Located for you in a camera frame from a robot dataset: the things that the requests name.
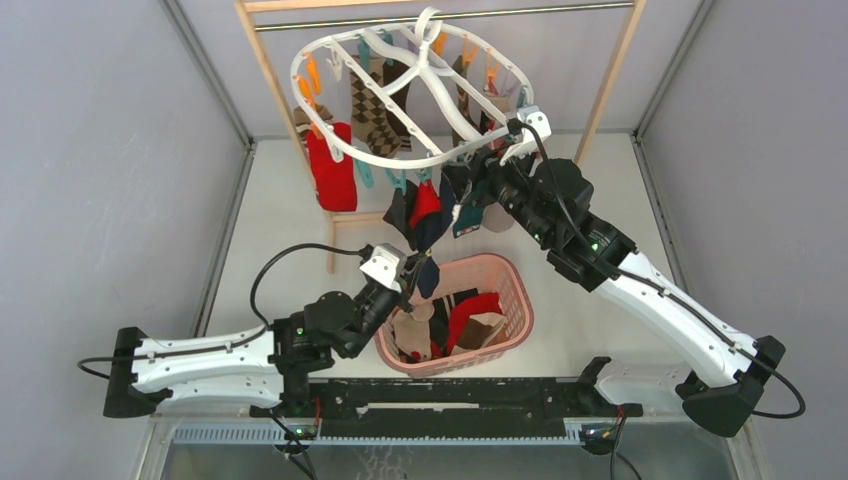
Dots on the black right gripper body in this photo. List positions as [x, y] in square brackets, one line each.
[502, 182]

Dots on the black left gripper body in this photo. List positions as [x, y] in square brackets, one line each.
[404, 287]

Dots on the dark green patterned sock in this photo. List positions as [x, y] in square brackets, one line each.
[469, 212]

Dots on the cream white sock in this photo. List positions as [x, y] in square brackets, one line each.
[412, 332]

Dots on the black sock with beige stripes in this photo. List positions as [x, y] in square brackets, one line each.
[444, 305]

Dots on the pink plastic laundry basket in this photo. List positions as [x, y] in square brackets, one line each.
[485, 273]

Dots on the navy sock with red cuff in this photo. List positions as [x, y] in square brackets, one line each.
[431, 217]

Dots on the brown and tan sock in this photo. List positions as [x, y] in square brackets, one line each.
[480, 332]

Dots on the wooden clothes rack frame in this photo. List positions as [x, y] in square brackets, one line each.
[424, 32]

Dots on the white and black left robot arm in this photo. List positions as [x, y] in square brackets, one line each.
[266, 367]

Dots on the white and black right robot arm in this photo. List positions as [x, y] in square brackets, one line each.
[729, 368]

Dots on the white round clip hanger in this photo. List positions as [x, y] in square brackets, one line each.
[331, 86]

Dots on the grey sock with striped cuff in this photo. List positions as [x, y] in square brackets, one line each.
[496, 219]

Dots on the red sock with dark toe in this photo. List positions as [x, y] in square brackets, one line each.
[335, 185]

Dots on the olive green and orange sock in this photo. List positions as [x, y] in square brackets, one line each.
[463, 100]

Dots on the beige argyle pattern sock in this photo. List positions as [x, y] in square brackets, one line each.
[381, 131]

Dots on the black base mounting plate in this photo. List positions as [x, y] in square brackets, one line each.
[449, 408]

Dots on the brown sock with striped toe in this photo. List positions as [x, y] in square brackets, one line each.
[401, 99]

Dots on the metal hanging rod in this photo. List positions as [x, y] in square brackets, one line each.
[361, 22]

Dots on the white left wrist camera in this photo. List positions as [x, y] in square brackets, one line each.
[385, 265]

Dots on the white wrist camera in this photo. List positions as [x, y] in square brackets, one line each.
[530, 127]
[385, 265]

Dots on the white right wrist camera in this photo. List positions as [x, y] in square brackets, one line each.
[530, 127]

